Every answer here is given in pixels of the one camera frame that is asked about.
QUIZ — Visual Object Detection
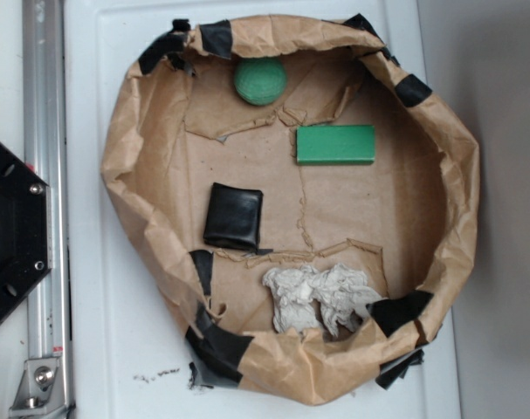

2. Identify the black tape-wrapped block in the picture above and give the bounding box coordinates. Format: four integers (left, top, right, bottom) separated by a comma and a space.
203, 182, 264, 251

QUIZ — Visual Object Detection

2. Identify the green rectangular block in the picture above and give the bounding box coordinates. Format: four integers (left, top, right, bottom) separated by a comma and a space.
296, 125, 375, 165

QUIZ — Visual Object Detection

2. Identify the brown paper bin liner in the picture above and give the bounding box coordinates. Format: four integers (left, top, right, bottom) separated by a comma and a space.
101, 15, 479, 405

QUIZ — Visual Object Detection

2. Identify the crumpled white paper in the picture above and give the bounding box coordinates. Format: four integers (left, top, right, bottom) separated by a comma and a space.
262, 263, 383, 339

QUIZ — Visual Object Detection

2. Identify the green ball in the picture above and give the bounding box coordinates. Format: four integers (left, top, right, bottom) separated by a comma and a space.
234, 58, 287, 106

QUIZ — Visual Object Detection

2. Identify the white tray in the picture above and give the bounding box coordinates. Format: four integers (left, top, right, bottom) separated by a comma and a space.
64, 1, 461, 418

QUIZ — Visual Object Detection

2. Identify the aluminium extrusion rail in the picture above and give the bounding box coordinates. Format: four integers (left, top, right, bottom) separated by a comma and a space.
22, 1, 76, 418

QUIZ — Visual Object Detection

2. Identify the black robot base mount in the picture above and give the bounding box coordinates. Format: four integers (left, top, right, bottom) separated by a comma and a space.
0, 142, 51, 326

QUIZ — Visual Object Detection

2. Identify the metal corner bracket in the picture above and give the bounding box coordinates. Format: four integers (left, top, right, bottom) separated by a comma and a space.
9, 357, 65, 418

